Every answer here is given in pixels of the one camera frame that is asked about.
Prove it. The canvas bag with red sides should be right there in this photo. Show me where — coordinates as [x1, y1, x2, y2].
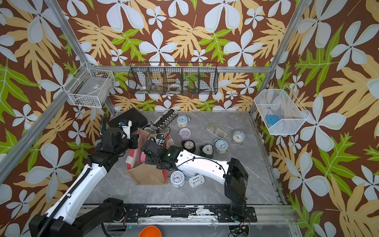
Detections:
[126, 128, 175, 186]

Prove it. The pink twin-bell alarm clock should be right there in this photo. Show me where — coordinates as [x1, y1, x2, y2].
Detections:
[140, 152, 146, 164]

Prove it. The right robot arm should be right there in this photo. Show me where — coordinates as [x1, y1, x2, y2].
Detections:
[141, 138, 249, 222]

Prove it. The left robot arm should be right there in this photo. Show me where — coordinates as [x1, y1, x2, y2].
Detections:
[29, 117, 139, 237]

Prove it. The white round alarm clock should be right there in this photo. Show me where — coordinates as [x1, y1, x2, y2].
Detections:
[170, 171, 186, 188]

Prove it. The black twin-bell alarm clock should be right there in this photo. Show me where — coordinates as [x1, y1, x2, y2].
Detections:
[182, 140, 196, 153]

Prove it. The blue square alarm clock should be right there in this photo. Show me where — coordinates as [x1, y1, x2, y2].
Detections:
[182, 170, 197, 178]

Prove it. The lilac round alarm clock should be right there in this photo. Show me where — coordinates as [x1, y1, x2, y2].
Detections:
[178, 127, 191, 140]

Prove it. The small white digital clock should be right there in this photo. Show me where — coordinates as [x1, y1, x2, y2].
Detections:
[189, 174, 205, 188]

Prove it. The cream and blue alarm clock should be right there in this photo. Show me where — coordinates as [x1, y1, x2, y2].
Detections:
[177, 115, 190, 128]

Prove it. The dark green alarm clock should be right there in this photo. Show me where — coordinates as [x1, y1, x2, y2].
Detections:
[200, 144, 214, 159]

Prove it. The mirror digital clock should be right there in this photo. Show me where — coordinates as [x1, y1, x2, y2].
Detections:
[205, 123, 228, 139]

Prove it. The light blue twin-bell alarm clock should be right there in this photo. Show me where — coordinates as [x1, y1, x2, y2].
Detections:
[215, 139, 229, 155]

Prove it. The grey round globe clock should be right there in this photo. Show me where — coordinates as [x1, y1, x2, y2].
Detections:
[232, 130, 246, 146]

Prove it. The orange bowl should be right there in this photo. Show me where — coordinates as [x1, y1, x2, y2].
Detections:
[138, 226, 162, 237]

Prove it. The blue object in basket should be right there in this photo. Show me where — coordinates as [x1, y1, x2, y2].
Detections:
[266, 115, 279, 126]

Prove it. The socket set on black rail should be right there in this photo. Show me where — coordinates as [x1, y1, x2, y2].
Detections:
[144, 109, 178, 133]

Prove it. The white wire basket left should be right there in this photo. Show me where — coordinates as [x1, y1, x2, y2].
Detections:
[65, 63, 115, 108]

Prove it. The white wire basket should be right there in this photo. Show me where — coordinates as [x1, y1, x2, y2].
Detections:
[65, 63, 115, 108]
[254, 87, 311, 136]

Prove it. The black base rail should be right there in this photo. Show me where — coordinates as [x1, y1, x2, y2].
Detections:
[114, 204, 258, 223]

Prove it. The black wire basket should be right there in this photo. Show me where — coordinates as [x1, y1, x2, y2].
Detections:
[126, 62, 219, 95]

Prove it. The white wire basket right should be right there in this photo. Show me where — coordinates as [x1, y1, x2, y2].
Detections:
[254, 87, 311, 136]

